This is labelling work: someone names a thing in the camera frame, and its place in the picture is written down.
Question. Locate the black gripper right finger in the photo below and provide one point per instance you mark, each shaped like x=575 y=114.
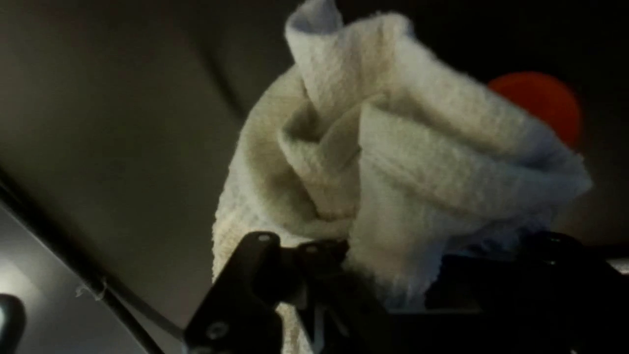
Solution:
x=544 y=295

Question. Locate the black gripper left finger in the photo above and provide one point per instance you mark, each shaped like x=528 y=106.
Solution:
x=263 y=301

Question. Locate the red ball toy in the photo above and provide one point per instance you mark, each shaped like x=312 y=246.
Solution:
x=542 y=104

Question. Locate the white towel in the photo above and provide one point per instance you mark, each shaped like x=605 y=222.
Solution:
x=394 y=150

